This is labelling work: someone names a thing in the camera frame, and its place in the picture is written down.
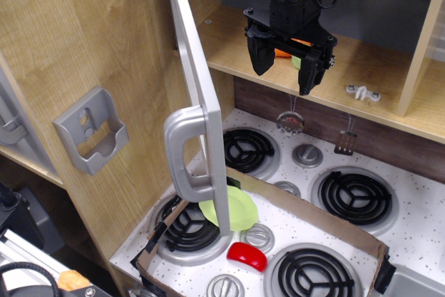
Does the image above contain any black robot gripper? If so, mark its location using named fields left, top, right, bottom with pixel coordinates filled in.
left=243, top=0, right=338, bottom=96

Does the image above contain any grey toy microwave door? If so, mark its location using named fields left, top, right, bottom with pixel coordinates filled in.
left=164, top=0, right=231, bottom=236

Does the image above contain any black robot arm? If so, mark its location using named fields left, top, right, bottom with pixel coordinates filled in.
left=243, top=0, right=337, bottom=95

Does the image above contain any orange toy carrot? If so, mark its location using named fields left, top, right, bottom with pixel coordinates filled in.
left=275, top=38, right=313, bottom=58

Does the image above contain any green toy lettuce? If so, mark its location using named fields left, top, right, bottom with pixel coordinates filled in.
left=291, top=56, right=301, bottom=70

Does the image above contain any hanging silver strainer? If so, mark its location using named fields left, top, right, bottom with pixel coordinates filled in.
left=275, top=95, right=305, bottom=136

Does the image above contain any white door latch clip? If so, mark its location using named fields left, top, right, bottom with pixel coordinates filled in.
left=346, top=84, right=382, bottom=102

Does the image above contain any grey back stove knob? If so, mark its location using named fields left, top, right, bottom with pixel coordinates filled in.
left=292, top=144, right=323, bottom=168

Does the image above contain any grey stove knob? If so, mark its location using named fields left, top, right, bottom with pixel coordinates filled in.
left=292, top=144, right=323, bottom=168
left=274, top=181, right=301, bottom=198
left=240, top=223, right=275, bottom=253
left=207, top=274, right=245, bottom=297

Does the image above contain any hanging toy spatula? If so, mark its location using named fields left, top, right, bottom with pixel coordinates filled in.
left=334, top=115, right=357, bottom=156

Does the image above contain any back left black burner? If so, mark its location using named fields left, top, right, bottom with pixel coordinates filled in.
left=223, top=127, right=281, bottom=180

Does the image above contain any black burner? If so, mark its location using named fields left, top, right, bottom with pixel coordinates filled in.
left=157, top=202, right=232, bottom=266
left=223, top=127, right=281, bottom=180
left=263, top=243, right=364, bottom=297
left=310, top=166, right=399, bottom=236

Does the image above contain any brown cardboard tray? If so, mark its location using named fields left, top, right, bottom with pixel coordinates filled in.
left=136, top=168, right=387, bottom=296

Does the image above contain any grey middle stove knob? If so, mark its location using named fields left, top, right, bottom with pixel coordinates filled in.
left=274, top=181, right=301, bottom=198

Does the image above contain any back right black burner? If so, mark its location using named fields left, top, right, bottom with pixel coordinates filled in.
left=310, top=166, right=399, bottom=236

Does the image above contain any light green toy plate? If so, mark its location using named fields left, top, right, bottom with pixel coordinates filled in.
left=198, top=186, right=259, bottom=232

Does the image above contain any grey centre stove knob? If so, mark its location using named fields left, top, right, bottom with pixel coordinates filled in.
left=240, top=223, right=275, bottom=253

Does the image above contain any red toy cheese wedge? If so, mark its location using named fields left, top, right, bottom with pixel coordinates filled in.
left=226, top=242, right=268, bottom=273

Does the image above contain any front left black burner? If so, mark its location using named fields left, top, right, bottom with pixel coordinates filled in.
left=157, top=202, right=232, bottom=266

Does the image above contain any front right black burner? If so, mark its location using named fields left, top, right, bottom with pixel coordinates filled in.
left=263, top=243, right=364, bottom=297

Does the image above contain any grey front stove knob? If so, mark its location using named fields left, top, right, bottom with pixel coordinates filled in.
left=207, top=274, right=245, bottom=297

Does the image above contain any grey toy sink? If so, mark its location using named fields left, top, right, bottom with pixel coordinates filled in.
left=370, top=265, right=444, bottom=297

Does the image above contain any grey wall phone holder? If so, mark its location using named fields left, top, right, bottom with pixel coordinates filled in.
left=53, top=86, right=129, bottom=175

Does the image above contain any grey cabinet door handle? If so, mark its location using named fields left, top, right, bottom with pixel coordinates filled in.
left=1, top=68, right=28, bottom=145

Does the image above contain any black braided cable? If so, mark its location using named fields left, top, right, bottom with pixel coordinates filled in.
left=0, top=261, right=65, bottom=297

